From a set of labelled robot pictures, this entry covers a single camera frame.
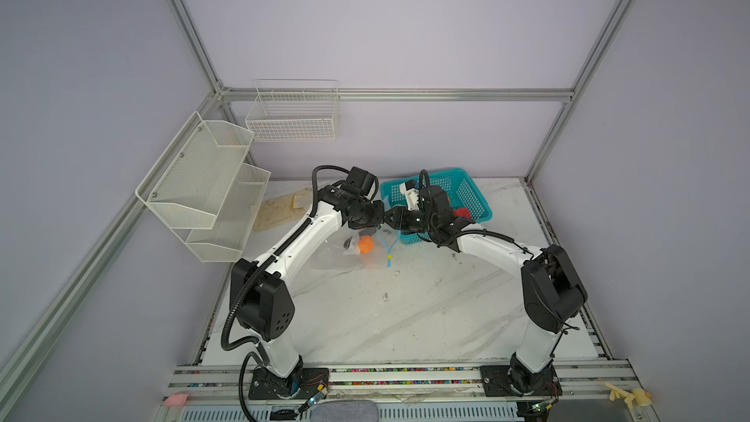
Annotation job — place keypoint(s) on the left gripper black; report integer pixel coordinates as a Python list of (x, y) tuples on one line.
[(377, 206)]

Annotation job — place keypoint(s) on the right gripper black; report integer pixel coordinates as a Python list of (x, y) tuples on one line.
[(398, 217)]

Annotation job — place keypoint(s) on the clear zip top bag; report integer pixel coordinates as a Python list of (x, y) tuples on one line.
[(339, 253)]

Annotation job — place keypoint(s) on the orange toy tangerine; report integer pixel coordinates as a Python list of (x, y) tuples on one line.
[(365, 244)]

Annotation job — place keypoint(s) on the teal plastic basket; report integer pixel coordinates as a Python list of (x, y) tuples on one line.
[(461, 189)]

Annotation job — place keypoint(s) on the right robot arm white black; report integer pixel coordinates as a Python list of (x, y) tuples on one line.
[(550, 285)]

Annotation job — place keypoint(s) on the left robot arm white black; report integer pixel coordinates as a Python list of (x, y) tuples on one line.
[(261, 308)]

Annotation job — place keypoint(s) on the red toy fruit right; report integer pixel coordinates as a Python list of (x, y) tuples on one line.
[(462, 212)]

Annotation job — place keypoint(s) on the white mesh lower shelf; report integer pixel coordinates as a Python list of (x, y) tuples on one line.
[(226, 241)]

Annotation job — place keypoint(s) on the white mesh shelf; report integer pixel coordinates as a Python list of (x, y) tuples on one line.
[(226, 241), (188, 186)]

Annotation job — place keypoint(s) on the white mesh upper shelf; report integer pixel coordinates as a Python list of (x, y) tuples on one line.
[(188, 186)]

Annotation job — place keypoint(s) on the grey cloth pad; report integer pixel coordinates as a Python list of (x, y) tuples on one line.
[(346, 411)]

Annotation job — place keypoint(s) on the pink eraser block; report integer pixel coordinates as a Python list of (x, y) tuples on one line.
[(176, 400)]

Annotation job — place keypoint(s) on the yellow plastic clip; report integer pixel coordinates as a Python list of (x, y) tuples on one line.
[(632, 398)]

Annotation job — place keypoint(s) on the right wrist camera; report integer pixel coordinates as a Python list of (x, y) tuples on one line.
[(409, 190)]

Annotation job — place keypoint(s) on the white wire wall basket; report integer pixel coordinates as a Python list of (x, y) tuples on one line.
[(294, 110)]

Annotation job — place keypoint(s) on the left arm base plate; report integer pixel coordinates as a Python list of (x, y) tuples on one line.
[(301, 384)]

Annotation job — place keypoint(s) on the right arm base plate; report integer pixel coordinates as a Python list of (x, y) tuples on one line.
[(517, 381)]

